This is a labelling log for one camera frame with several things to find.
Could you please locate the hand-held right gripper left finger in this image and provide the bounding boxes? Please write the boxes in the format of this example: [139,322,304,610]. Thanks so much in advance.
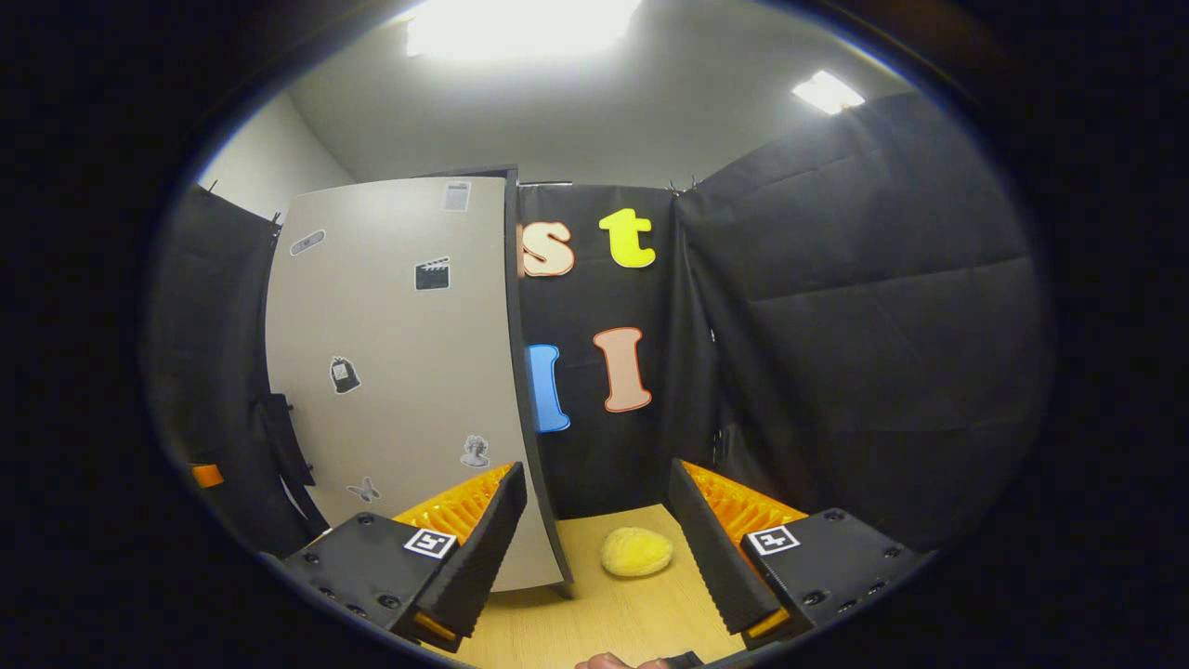
[281,462,529,653]

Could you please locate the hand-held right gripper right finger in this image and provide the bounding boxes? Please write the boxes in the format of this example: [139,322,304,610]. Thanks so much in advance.
[667,458,933,651]

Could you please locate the grey cabinet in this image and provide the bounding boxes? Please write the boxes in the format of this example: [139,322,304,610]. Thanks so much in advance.
[418,165,575,600]

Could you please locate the beige cabinet door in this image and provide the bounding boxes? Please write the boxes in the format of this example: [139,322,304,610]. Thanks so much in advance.
[267,177,568,596]

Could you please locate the yellow round sponge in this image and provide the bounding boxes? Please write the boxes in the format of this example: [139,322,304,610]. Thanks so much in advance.
[600,527,674,579]

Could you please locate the black backdrop cloth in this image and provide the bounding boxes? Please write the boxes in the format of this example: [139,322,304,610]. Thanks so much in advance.
[144,90,1055,558]

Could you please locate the ceiling light panel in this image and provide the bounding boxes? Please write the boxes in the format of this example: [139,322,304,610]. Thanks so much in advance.
[791,70,867,116]
[404,0,644,64]

